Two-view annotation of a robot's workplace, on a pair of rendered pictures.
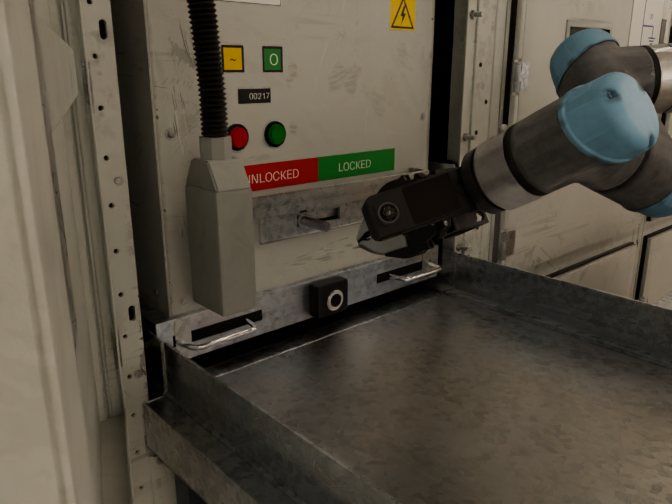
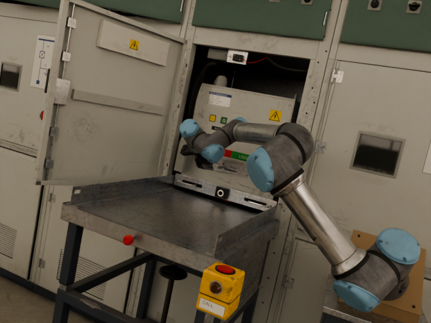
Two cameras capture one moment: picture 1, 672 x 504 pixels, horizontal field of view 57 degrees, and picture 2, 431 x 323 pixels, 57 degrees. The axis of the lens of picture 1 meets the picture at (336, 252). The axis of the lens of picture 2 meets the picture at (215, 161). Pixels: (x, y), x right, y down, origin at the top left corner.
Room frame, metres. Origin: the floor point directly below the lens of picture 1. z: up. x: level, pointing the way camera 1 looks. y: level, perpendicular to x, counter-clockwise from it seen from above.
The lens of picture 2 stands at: (-0.01, -1.64, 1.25)
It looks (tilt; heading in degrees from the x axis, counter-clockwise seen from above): 7 degrees down; 64
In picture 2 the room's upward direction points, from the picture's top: 12 degrees clockwise
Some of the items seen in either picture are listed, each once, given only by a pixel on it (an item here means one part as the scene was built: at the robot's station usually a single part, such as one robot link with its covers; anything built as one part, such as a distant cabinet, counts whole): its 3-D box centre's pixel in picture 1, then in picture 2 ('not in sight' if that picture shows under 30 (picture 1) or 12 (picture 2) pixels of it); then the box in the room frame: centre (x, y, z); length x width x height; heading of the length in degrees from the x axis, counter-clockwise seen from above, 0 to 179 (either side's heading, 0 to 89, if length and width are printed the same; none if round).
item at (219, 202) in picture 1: (219, 233); (185, 153); (0.68, 0.13, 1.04); 0.08 x 0.05 x 0.17; 42
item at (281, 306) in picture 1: (313, 291); (224, 191); (0.89, 0.03, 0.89); 0.54 x 0.05 x 0.06; 132
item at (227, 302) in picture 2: not in sight; (220, 289); (0.45, -0.87, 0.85); 0.08 x 0.08 x 0.10; 42
